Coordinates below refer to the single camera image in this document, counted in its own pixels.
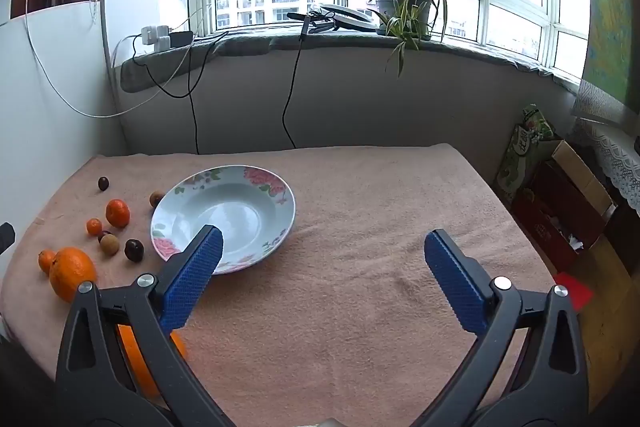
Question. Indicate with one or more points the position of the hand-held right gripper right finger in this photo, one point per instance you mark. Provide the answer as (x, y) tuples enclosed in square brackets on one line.
[(452, 277)]

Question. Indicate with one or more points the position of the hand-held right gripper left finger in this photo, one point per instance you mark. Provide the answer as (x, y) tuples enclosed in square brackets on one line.
[(195, 277)]

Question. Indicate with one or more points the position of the floral white plate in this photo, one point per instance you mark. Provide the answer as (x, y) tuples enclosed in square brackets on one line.
[(225, 209)]

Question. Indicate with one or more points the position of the large orange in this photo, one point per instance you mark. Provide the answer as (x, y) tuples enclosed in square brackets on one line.
[(140, 367), (72, 273)]

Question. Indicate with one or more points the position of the small tangerine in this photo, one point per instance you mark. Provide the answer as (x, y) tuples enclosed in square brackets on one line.
[(46, 261), (94, 226)]

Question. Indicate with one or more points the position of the brown longan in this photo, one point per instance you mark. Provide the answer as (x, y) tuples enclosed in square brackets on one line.
[(156, 199), (109, 246)]

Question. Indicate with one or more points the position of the medium tangerine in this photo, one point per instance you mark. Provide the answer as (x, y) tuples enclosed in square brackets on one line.
[(117, 213)]

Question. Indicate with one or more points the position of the pink blanket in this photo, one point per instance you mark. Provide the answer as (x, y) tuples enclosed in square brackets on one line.
[(350, 232)]

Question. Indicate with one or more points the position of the red box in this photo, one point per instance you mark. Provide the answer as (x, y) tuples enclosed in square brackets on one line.
[(555, 224)]

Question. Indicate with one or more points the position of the red paper sheet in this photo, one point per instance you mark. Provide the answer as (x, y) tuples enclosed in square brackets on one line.
[(575, 290)]

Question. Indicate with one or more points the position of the green printed bag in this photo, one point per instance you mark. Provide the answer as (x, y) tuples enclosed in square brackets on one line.
[(525, 147)]

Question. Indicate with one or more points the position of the brown cardboard box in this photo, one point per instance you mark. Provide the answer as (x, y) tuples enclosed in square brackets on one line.
[(575, 169)]

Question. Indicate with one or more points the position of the white lace cloth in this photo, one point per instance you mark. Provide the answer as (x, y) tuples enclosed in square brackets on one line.
[(615, 157)]

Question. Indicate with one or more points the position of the white board panel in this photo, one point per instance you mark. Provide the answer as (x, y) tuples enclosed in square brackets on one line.
[(50, 97)]

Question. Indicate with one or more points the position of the black power adapter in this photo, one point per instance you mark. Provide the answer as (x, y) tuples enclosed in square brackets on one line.
[(181, 39)]

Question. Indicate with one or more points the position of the white charger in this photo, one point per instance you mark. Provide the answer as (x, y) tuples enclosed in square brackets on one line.
[(163, 40), (148, 34)]

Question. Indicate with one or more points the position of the grey windowsill cloth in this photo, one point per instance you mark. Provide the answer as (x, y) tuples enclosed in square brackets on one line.
[(350, 44)]

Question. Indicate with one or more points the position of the black tripod stick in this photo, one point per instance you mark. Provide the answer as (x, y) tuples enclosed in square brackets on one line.
[(304, 24)]

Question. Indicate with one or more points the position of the potted spider plant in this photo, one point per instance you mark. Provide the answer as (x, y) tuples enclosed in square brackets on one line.
[(402, 4)]

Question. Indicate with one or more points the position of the yellow green wall scroll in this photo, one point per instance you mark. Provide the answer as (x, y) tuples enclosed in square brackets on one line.
[(607, 17)]

